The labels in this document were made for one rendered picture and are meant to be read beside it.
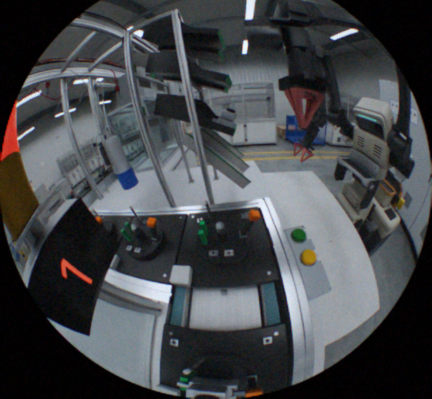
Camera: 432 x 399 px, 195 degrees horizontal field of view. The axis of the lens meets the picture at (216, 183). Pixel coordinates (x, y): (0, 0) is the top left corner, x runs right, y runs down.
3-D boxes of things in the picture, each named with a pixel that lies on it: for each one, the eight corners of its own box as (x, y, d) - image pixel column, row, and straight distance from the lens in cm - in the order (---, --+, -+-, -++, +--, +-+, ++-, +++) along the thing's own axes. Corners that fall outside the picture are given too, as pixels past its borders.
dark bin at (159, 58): (230, 89, 52) (236, 71, 53) (226, 83, 39) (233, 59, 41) (165, 76, 62) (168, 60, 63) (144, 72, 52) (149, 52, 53)
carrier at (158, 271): (189, 217, 46) (177, 188, 39) (174, 286, 36) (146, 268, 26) (137, 218, 59) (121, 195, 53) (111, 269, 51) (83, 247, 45)
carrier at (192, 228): (257, 210, 45) (259, 179, 37) (277, 281, 34) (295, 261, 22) (189, 217, 46) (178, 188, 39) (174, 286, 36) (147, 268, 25)
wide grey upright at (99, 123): (125, 175, 156) (95, 59, 180) (120, 179, 150) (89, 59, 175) (123, 176, 159) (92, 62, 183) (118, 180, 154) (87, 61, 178)
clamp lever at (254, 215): (245, 230, 33) (259, 210, 28) (247, 236, 32) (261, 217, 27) (232, 228, 32) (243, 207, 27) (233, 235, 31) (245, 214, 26)
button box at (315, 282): (298, 235, 47) (304, 224, 43) (320, 295, 43) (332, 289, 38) (279, 239, 44) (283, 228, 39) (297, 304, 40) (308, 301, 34)
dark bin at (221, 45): (224, 50, 56) (229, 36, 60) (217, 34, 45) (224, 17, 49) (160, 46, 69) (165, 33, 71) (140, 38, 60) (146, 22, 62)
